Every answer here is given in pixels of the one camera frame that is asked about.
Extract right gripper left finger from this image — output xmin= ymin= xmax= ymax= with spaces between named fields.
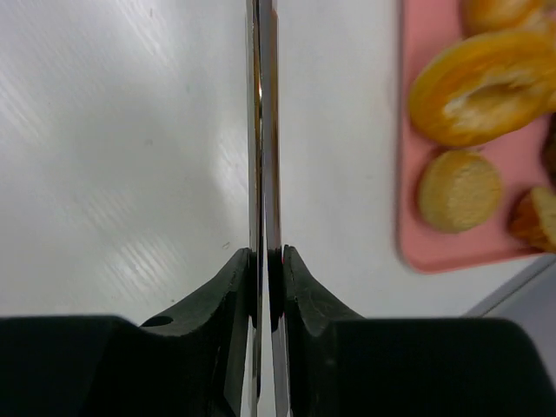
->
xmin=1 ymin=249 xmax=250 ymax=416

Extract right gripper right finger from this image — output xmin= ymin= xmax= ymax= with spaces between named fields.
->
xmin=283 ymin=247 xmax=555 ymax=416

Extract metal tongs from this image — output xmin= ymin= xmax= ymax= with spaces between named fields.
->
xmin=246 ymin=1 xmax=293 ymax=416

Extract orange ring bread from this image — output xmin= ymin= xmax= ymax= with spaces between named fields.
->
xmin=407 ymin=30 xmax=555 ymax=148

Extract striped long bread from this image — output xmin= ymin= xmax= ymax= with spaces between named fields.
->
xmin=460 ymin=0 xmax=555 ymax=36

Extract round bun front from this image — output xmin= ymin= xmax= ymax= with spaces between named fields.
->
xmin=417 ymin=150 xmax=502 ymax=234

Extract sliced baguette piece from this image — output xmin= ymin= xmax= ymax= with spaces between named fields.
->
xmin=508 ymin=187 xmax=555 ymax=254

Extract pink tray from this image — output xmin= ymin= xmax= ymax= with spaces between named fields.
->
xmin=394 ymin=0 xmax=556 ymax=275

